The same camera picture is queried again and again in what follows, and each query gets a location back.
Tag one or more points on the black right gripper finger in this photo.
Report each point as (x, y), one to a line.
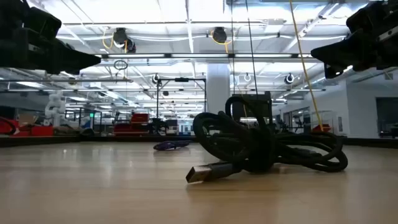
(335, 54)
(331, 72)

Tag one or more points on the small black ceiling reel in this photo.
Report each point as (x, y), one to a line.
(289, 78)
(155, 78)

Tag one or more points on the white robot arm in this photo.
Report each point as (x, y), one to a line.
(55, 107)

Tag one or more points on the black monitor screen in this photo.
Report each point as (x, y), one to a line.
(267, 105)

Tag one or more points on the grey horizontal pipe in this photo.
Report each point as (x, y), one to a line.
(77, 80)

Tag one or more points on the red storage bin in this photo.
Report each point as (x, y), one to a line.
(42, 131)

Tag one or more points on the long ceiling light bar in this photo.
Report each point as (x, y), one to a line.
(199, 56)

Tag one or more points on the red triangular sign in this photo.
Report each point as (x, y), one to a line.
(323, 127)

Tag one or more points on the blue and white box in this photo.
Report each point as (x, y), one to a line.
(186, 129)

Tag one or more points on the red tool chest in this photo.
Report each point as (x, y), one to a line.
(136, 123)

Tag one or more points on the dark wall window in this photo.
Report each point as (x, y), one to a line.
(387, 115)

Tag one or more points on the white building pillar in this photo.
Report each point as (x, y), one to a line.
(218, 90)

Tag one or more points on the brown cardboard box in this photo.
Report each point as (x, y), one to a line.
(27, 119)

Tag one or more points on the black table edge rail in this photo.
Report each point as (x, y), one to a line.
(77, 140)

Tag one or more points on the black metal frame rig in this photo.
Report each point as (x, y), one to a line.
(181, 80)

